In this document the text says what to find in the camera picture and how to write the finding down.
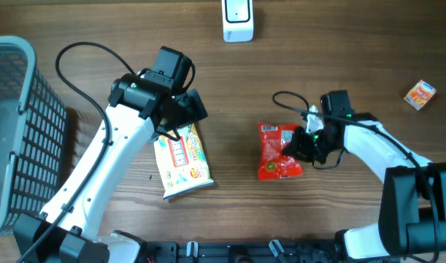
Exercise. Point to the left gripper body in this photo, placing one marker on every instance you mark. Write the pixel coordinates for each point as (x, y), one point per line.
(187, 111)

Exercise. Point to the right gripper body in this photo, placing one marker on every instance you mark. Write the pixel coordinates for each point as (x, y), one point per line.
(310, 146)

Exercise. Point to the red candy bag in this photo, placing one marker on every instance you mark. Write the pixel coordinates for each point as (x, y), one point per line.
(274, 165)

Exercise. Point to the white yellow wet wipes pack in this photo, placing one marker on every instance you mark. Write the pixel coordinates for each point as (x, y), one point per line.
(182, 164)

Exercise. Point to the orange tissue pack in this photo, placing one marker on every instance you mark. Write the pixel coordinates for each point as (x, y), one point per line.
(420, 95)

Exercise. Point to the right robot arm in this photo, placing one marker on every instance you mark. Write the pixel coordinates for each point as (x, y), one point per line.
(412, 216)

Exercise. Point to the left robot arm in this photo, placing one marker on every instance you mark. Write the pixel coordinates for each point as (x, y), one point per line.
(143, 106)

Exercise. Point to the white barcode scanner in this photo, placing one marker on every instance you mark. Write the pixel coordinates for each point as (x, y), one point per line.
(237, 17)

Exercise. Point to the grey plastic shopping basket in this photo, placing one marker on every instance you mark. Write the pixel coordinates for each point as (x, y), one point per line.
(33, 122)

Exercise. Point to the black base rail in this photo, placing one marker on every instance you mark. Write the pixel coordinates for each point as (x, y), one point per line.
(275, 251)

